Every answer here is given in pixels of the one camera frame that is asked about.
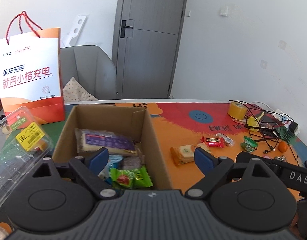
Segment green blue candy packet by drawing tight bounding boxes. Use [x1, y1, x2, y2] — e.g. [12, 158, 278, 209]
[109, 166, 153, 189]

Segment white power strip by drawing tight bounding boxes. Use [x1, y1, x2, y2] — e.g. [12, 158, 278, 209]
[274, 108, 300, 135]

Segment grey upholstered chair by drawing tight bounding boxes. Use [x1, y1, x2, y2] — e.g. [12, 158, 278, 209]
[60, 45, 117, 100]

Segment orange tangerine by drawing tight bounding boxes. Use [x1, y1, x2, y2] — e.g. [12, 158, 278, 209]
[278, 141, 289, 153]

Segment red candy bar packet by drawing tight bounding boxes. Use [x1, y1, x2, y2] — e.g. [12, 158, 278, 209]
[201, 136, 224, 148]

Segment orange white paper bag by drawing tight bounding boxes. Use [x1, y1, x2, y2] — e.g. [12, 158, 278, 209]
[0, 11, 65, 124]

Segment clear plastic clamshell box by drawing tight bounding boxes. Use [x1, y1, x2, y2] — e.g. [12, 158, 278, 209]
[0, 106, 53, 208]

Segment grey door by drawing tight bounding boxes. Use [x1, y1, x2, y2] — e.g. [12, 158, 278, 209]
[112, 0, 186, 99]

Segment key bunch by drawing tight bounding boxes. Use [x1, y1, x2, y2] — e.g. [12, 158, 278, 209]
[274, 155, 287, 163]

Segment dotted beige cushion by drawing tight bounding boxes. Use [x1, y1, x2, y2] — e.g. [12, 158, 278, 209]
[63, 77, 97, 103]

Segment black usb cable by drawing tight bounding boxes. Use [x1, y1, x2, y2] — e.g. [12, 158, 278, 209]
[262, 139, 278, 155]

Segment small clear candy bar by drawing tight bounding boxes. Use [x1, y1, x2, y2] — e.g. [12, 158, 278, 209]
[215, 133, 235, 147]

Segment white wall bracket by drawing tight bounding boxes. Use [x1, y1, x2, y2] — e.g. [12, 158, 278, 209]
[62, 15, 88, 47]

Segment white purple bread packet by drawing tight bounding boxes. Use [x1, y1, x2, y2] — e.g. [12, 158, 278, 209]
[75, 128, 142, 157]

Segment blue snack packet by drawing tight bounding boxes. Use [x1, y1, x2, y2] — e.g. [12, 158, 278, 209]
[98, 155, 124, 179]

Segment yellow tape roll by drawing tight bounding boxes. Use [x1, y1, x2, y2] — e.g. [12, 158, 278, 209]
[227, 101, 247, 120]

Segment purple round snack packet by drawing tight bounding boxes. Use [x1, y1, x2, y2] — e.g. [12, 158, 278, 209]
[121, 157, 145, 170]

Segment orange cracker packet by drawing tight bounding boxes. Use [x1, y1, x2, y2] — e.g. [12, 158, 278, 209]
[170, 143, 211, 165]

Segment brown cardboard box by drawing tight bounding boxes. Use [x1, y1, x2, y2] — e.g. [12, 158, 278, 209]
[53, 105, 172, 190]

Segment black charger plug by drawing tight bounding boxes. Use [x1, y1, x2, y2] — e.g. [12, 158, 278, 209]
[288, 121, 299, 134]

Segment colourful cartoon table mat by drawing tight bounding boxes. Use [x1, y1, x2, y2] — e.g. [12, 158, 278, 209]
[0, 101, 307, 230]

